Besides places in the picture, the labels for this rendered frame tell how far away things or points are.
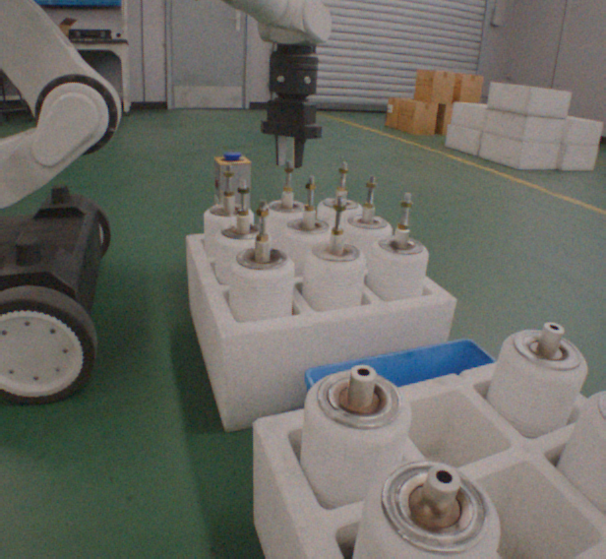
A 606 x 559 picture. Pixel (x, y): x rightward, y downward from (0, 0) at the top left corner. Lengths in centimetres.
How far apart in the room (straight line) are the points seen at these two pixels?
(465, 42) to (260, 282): 668
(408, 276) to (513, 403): 28
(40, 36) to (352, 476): 80
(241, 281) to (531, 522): 45
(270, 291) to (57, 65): 54
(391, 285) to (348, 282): 9
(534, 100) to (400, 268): 260
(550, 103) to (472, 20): 407
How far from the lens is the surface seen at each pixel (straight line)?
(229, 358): 64
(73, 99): 83
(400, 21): 655
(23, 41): 89
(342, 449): 39
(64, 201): 113
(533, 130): 328
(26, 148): 87
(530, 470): 52
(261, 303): 64
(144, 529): 64
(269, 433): 47
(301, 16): 77
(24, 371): 82
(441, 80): 448
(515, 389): 53
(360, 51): 626
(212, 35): 575
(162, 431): 74
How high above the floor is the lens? 52
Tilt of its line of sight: 23 degrees down
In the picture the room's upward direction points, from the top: 3 degrees clockwise
